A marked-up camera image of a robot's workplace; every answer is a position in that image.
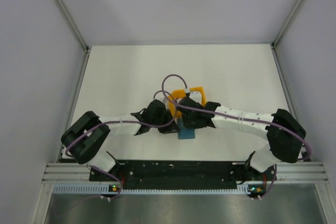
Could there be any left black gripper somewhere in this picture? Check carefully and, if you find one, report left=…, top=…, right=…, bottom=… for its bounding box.
left=151, top=109, right=180, bottom=134

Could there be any blue leather card holder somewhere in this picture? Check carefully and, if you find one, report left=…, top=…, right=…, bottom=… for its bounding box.
left=177, top=118, right=195, bottom=140

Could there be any yellow plastic bin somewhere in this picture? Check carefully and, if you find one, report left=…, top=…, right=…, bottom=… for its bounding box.
left=167, top=86, right=205, bottom=119

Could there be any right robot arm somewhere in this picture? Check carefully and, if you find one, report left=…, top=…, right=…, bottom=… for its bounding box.
left=177, top=97, right=306, bottom=180

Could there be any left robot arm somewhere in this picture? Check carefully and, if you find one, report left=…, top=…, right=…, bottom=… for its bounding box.
left=61, top=99, right=180, bottom=180

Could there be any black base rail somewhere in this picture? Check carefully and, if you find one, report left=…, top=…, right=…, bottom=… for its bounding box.
left=89, top=159, right=276, bottom=189

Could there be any white cable duct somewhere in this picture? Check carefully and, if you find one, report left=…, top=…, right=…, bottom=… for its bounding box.
left=52, top=184, right=252, bottom=195

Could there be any right aluminium frame post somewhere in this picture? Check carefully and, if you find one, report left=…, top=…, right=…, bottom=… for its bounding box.
left=271, top=0, right=306, bottom=49

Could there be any aluminium frame post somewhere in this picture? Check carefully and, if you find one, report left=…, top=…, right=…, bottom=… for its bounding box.
left=271, top=0, right=306, bottom=49
left=54, top=0, right=89, bottom=51

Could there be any aluminium frame rail front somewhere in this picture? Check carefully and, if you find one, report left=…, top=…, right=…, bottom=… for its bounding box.
left=42, top=162, right=329, bottom=184

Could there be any left aluminium frame post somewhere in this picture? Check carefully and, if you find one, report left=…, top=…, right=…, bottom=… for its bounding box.
left=54, top=0, right=89, bottom=51

